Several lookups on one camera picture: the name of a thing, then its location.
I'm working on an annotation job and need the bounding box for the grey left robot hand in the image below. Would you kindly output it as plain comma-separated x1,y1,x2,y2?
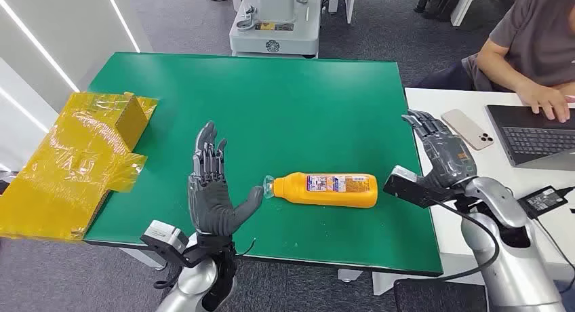
187,121,265,238

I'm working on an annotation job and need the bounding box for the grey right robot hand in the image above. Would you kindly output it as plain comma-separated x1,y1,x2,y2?
401,109,479,192

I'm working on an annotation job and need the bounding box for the orange plastic bottle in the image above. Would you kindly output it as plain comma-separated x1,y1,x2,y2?
263,172,379,210

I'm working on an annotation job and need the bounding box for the beige smartphone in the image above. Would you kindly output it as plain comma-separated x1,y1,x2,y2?
441,109,494,151

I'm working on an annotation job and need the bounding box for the white table leg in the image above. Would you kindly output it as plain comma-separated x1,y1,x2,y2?
120,247,167,271

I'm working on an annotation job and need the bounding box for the dark grey laptop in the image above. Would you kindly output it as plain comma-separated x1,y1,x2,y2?
485,104,575,172

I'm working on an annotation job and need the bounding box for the black power adapter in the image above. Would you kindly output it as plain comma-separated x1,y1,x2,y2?
517,185,569,220

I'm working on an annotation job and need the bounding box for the person's hand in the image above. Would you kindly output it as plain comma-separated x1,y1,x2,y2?
516,83,572,123

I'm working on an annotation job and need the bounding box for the black chair seat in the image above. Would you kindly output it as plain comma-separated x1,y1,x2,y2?
393,278,488,312

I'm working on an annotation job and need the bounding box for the yellow taped cardboard box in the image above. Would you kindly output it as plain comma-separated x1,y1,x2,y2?
0,91,159,243

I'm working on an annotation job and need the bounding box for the white table foot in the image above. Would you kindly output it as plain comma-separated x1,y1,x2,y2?
336,268,365,284

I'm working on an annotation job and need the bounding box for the person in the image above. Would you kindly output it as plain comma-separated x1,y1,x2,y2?
408,0,575,124

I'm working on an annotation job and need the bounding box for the white cabinet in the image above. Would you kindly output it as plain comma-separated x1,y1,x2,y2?
450,0,481,28

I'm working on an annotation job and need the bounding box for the pale grey machine base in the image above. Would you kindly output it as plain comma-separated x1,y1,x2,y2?
229,0,323,59

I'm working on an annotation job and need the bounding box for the white furniture panel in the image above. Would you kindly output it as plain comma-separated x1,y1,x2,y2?
328,0,358,24

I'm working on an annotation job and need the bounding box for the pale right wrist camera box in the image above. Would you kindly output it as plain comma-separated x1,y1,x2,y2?
382,165,445,210

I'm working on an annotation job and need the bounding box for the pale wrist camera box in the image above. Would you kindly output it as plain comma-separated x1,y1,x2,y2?
140,220,190,269
382,165,445,210

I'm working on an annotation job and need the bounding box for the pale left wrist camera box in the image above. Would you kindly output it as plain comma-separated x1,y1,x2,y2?
140,220,190,269

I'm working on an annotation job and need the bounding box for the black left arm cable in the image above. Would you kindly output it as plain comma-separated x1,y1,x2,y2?
154,264,182,290

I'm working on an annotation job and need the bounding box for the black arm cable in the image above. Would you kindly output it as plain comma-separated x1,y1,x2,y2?
154,264,182,290
429,199,501,283

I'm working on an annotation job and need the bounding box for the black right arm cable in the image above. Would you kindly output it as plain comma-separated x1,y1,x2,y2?
429,199,501,283

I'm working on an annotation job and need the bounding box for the black adapter cable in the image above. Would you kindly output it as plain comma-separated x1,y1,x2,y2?
534,186,575,295

